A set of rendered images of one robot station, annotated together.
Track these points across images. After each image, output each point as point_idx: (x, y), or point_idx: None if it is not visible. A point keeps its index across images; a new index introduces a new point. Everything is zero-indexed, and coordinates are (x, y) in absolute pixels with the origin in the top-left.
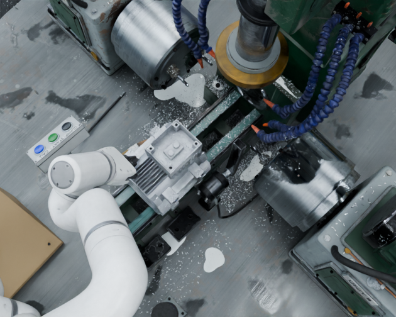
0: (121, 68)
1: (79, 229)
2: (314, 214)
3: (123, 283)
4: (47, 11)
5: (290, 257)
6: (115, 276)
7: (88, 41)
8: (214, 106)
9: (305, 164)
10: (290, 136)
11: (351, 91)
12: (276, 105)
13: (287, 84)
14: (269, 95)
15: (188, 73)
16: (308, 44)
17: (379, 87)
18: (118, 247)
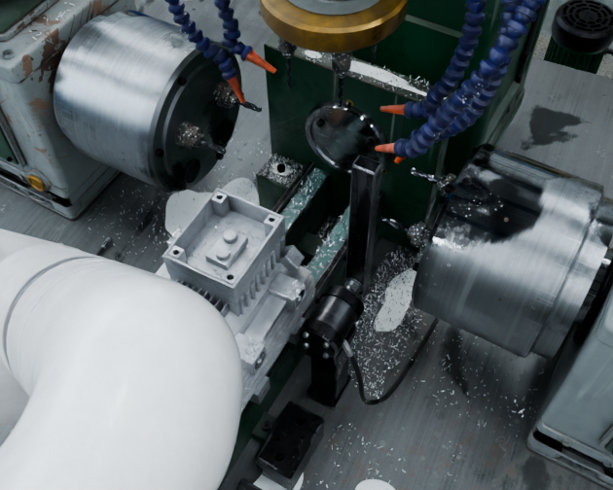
0: (93, 204)
1: None
2: (570, 293)
3: (148, 344)
4: None
5: (533, 452)
6: (111, 331)
7: (17, 151)
8: (285, 199)
9: (512, 193)
10: (474, 88)
11: (514, 141)
12: (411, 102)
13: (414, 84)
14: (386, 128)
15: (221, 183)
16: (428, 4)
17: (558, 124)
18: (110, 273)
